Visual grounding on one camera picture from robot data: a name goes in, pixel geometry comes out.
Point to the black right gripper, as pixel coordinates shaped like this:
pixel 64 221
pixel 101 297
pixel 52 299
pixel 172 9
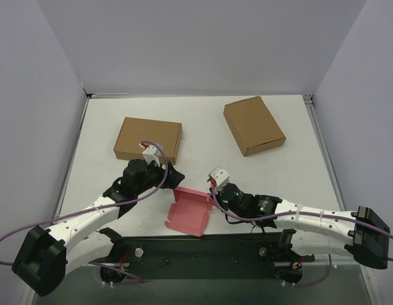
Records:
pixel 216 193

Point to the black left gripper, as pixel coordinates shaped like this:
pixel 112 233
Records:
pixel 168 176

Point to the pink paper box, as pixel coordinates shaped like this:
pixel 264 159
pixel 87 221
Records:
pixel 190 212

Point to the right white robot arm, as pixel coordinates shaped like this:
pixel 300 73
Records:
pixel 361 234

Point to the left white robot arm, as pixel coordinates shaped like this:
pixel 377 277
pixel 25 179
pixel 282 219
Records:
pixel 48 254

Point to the left brown cardboard box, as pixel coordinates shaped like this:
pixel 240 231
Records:
pixel 135 130

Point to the brown cardboard box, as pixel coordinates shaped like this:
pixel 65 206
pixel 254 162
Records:
pixel 253 127
pixel 135 130

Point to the right brown cardboard box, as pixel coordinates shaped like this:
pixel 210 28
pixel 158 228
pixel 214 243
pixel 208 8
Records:
pixel 253 127

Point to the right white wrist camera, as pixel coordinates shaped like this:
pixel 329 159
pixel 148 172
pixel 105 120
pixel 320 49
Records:
pixel 218 178

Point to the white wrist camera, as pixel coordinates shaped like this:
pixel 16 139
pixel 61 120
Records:
pixel 151 153
pixel 218 178

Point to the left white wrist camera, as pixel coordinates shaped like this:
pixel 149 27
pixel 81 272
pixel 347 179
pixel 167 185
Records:
pixel 151 153

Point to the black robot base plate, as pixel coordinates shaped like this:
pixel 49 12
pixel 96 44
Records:
pixel 209 257

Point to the aluminium table frame rail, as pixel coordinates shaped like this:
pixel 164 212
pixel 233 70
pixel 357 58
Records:
pixel 309 104

